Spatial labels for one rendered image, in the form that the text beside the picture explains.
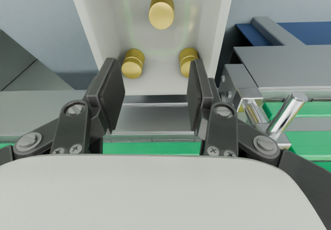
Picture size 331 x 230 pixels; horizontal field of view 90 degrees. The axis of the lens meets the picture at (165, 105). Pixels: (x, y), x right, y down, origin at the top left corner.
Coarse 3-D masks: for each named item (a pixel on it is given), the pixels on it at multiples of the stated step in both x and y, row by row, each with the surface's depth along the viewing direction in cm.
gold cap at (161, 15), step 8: (152, 0) 23; (160, 0) 21; (168, 0) 22; (152, 8) 21; (160, 8) 21; (168, 8) 21; (152, 16) 22; (160, 16) 22; (168, 16) 22; (152, 24) 22; (160, 24) 22; (168, 24) 22
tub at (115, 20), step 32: (96, 0) 21; (128, 0) 24; (192, 0) 24; (224, 0) 18; (96, 32) 21; (128, 32) 27; (160, 32) 27; (192, 32) 27; (224, 32) 20; (160, 64) 31
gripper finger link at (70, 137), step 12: (72, 108) 8; (84, 108) 8; (60, 120) 7; (72, 120) 7; (84, 120) 7; (60, 132) 7; (72, 132) 7; (84, 132) 7; (60, 144) 6; (72, 144) 6; (84, 144) 6; (96, 144) 9
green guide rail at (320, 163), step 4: (308, 160) 24; (312, 160) 24; (316, 160) 24; (320, 160) 24; (324, 160) 24; (328, 160) 24; (320, 164) 24; (324, 164) 24; (328, 164) 24; (328, 168) 23
